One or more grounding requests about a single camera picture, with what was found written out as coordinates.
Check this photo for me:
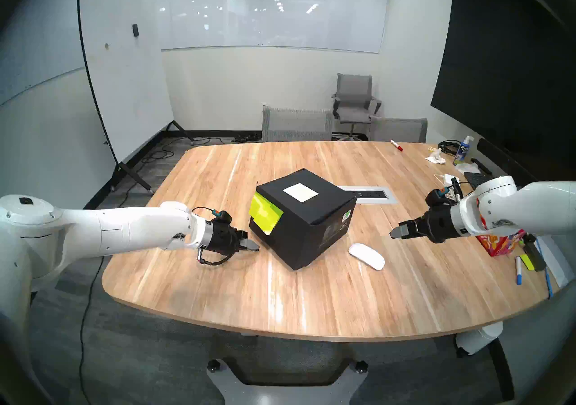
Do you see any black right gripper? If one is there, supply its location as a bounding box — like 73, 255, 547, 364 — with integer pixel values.
389, 206, 455, 244

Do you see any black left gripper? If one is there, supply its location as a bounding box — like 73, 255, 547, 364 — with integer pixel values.
209, 223, 261, 257

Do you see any white computer mouse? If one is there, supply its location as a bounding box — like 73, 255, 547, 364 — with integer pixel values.
348, 243, 386, 271

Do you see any black cardboard box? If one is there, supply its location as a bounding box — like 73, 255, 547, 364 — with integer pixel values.
248, 168, 357, 271

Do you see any colourful tissue box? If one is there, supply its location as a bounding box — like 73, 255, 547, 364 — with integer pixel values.
475, 211, 526, 257

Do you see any yellow sticky note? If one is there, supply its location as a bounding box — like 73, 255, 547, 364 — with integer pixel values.
254, 201, 284, 235

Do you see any green sticky note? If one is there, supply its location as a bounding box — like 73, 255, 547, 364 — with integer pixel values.
248, 191, 267, 219

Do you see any silver table outlet panel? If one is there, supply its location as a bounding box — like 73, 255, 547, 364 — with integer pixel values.
340, 186, 399, 205

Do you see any square paper sticker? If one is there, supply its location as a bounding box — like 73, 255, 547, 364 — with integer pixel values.
283, 183, 319, 203

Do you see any whiteboard cleaner spray bottle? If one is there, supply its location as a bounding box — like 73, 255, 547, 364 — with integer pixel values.
453, 135, 475, 165

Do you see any grey fabric chair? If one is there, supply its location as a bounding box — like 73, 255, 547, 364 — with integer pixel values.
368, 116, 428, 144

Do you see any black video bar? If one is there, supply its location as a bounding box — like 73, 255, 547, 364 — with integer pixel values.
477, 138, 538, 184

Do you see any grey mesh chair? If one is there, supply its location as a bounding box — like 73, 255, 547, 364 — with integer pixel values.
262, 105, 333, 142

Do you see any black whiteboard eraser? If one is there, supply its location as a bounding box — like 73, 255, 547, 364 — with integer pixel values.
522, 234, 547, 272

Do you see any blue pen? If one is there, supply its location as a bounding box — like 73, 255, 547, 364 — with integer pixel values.
535, 238, 554, 298

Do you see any grey office chair with armrests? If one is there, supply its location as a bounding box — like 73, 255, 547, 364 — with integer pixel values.
332, 73, 382, 141

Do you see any rolling whiteboard with stand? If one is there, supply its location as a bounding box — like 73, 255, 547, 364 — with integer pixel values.
77, 0, 195, 194

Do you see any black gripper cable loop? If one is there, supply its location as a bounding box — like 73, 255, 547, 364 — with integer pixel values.
197, 249, 234, 268

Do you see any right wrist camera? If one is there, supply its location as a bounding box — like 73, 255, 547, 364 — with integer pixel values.
425, 178, 463, 207

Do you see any grey robot base frame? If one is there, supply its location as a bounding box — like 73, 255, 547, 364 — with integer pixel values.
206, 358, 369, 405

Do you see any large black wall screen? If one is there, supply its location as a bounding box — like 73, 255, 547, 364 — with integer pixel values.
431, 0, 576, 173

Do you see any black floor cable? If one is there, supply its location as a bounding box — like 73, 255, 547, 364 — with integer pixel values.
79, 157, 151, 405

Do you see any wall glass whiteboard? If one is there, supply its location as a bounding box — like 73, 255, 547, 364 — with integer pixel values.
137, 0, 392, 54
0, 0, 86, 105

